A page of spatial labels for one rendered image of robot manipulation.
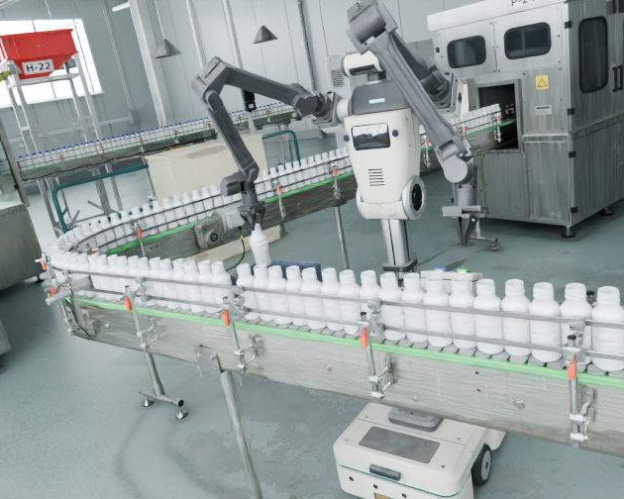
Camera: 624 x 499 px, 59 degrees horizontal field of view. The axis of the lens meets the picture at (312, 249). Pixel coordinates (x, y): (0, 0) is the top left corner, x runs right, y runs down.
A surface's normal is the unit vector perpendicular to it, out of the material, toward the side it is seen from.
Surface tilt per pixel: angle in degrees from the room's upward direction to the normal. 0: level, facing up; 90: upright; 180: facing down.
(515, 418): 90
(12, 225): 90
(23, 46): 90
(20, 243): 90
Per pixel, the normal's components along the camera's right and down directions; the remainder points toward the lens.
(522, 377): -0.55, 0.34
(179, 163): 0.60, 0.14
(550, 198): -0.76, 0.28
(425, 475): -0.43, -0.63
